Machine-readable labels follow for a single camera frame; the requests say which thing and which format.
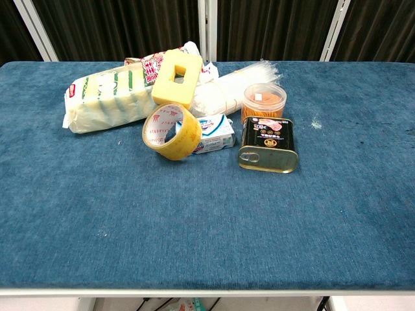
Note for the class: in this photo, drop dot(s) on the white blue soap box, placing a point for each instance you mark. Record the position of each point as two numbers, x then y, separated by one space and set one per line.
216 134

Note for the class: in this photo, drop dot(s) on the yellow packing tape roll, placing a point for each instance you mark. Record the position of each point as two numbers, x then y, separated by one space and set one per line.
185 136

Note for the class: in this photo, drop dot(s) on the blue table cloth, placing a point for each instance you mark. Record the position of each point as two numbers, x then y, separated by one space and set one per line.
207 207

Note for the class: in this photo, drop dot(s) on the black luncheon meat can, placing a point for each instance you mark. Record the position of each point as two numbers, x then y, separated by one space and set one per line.
269 142

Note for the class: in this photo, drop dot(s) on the bundle of clear plastic straws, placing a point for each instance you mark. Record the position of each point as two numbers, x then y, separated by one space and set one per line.
230 89

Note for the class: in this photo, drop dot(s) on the clear tub of toothpicks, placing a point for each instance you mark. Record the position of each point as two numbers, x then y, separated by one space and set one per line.
264 105

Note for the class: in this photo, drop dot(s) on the yellow sponge block with hole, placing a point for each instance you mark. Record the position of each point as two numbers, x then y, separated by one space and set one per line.
168 82

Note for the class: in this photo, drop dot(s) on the red white snack bag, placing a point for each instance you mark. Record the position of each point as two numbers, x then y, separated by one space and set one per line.
150 69

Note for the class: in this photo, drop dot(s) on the pack of yellow green sponges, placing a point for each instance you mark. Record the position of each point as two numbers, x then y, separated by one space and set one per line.
107 100

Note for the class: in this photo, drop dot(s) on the dark pleated curtain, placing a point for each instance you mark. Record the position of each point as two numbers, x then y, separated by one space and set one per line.
123 29

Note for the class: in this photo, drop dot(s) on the white frame post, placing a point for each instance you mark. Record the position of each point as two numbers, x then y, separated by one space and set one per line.
35 27
335 29
207 29

